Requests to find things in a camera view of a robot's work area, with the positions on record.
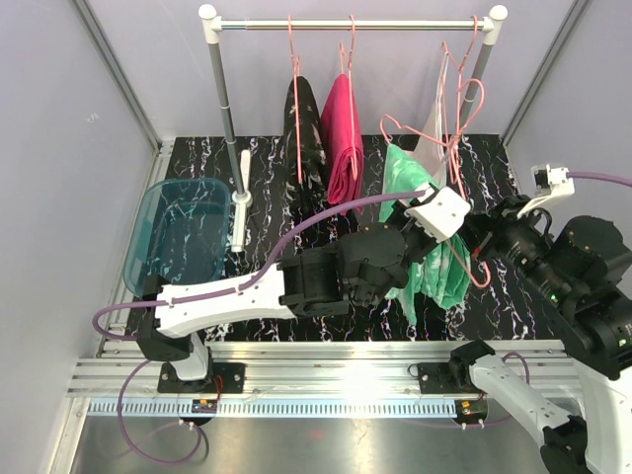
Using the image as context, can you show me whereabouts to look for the aluminium frame post left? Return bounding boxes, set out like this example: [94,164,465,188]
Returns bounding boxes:
[69,0,162,153]

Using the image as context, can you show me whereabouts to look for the white and grey clothes rack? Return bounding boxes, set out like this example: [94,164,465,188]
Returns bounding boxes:
[197,4,509,252]

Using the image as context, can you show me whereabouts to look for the aluminium frame post right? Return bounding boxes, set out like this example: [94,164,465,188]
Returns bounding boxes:
[501,0,593,146]

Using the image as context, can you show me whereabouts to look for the aluminium frame post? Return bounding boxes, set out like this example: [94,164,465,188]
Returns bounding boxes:
[69,0,162,153]
[501,0,593,146]

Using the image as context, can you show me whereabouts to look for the black white patterned trousers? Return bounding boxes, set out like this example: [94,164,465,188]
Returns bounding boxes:
[281,76,329,221]

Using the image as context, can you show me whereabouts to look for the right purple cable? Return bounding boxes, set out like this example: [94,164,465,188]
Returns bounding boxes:
[567,170,632,188]

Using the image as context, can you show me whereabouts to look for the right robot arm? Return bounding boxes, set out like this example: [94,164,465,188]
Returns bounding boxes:
[447,196,631,473]

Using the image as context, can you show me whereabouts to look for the aluminium mounting rail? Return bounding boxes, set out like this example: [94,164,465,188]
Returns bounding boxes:
[66,340,593,421]

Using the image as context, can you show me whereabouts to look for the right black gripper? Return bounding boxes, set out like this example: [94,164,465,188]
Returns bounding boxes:
[458,193,575,305]

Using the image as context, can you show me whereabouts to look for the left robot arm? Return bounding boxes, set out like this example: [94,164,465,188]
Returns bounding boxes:
[137,216,462,394]

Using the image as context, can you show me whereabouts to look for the magenta pink trousers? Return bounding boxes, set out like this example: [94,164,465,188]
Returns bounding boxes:
[321,74,364,205]

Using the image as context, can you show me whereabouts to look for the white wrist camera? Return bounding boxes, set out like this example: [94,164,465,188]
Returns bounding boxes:
[404,183,472,243]
[516,164,575,218]

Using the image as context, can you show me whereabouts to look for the teal transparent plastic basket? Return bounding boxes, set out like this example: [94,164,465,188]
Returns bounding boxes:
[122,178,231,297]

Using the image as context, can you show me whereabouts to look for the green tie-dye trousers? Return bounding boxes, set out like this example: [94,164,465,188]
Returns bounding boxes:
[383,144,471,325]

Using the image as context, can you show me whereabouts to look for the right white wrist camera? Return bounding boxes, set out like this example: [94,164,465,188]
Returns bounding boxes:
[516,164,575,218]

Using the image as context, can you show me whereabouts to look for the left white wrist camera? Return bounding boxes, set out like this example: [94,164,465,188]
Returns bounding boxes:
[404,183,472,243]

